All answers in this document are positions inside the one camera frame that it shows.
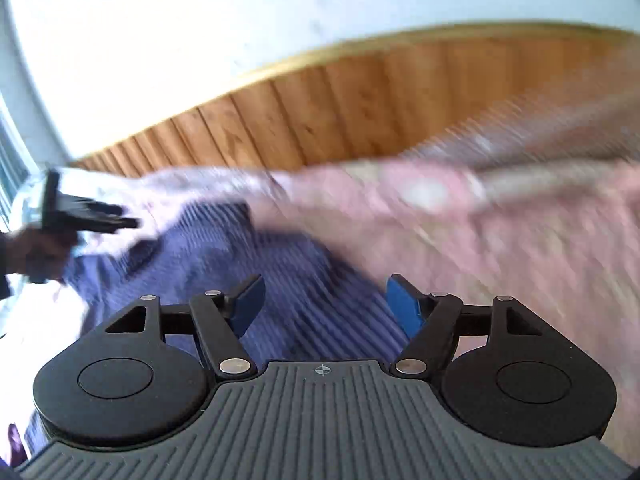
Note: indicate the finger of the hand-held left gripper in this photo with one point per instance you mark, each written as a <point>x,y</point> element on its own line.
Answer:
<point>110,217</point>

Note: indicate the pink bear print blanket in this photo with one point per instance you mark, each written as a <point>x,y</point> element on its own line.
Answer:
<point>500,240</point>

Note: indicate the blue white checked shirt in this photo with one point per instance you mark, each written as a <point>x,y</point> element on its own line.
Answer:
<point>280,280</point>

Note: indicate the window frame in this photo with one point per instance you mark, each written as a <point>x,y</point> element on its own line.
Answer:
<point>10,160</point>

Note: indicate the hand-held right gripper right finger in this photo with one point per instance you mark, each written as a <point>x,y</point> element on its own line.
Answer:
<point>405,307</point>

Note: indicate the person's left hand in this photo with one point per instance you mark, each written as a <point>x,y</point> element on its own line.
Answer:
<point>37,255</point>

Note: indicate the clear bubble wrap sheet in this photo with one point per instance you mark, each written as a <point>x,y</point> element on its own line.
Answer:
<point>540,140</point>

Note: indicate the wooden headboard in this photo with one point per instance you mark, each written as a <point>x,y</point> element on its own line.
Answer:
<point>375,95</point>

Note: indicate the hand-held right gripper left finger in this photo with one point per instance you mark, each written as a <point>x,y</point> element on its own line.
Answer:
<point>247,305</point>

